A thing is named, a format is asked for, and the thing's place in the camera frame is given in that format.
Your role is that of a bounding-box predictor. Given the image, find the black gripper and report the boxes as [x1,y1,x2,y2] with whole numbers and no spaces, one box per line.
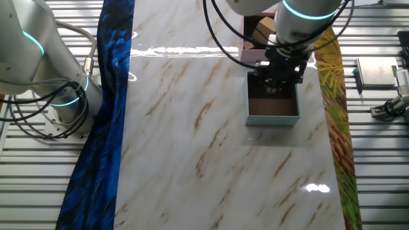
[255,46,311,94]

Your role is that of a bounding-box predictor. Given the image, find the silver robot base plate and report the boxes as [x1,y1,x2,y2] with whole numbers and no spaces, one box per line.
[43,113,90,144]

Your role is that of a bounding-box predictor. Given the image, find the black arm base cables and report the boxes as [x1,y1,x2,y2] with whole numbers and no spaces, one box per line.
[0,80,91,141]

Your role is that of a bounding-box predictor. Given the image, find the green handled screwdriver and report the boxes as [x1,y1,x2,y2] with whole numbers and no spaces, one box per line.
[353,67,365,105]

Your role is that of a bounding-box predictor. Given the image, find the metal clamp bracket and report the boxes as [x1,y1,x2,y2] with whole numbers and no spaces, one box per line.
[370,94,409,124]

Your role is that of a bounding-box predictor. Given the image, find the pink open box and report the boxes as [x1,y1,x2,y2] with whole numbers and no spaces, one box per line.
[240,12,277,64]

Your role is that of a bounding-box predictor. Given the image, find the black device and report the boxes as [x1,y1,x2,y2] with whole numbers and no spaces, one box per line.
[397,31,409,70]

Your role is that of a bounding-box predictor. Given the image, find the square silver metal plate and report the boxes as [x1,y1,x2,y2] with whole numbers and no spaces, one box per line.
[356,56,399,88]

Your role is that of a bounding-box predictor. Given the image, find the light blue open box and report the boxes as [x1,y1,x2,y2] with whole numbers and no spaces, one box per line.
[244,70,302,127]

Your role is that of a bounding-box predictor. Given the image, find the large wooden cube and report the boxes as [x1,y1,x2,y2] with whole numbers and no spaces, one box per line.
[251,16,277,46]

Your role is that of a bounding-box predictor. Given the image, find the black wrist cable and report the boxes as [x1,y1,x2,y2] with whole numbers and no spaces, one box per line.
[210,0,272,49]
[202,0,260,70]

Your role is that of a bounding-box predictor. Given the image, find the white ribbed device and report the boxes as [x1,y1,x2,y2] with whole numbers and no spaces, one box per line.
[392,65,409,96]

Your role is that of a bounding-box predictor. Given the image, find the grey flat object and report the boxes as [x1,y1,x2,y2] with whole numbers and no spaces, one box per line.
[379,0,409,7]

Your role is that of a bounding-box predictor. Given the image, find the white marble pattern sheet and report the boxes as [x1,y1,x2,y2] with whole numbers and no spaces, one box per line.
[113,0,348,230]

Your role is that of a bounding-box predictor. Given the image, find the blue patterned cloth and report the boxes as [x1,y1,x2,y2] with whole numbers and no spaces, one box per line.
[54,0,135,230]

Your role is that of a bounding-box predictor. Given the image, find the grey hose with metal connector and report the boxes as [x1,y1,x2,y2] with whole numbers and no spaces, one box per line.
[52,19,98,79]

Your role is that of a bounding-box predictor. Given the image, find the yellow green patterned cloth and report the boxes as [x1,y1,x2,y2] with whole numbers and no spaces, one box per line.
[314,27,364,230]

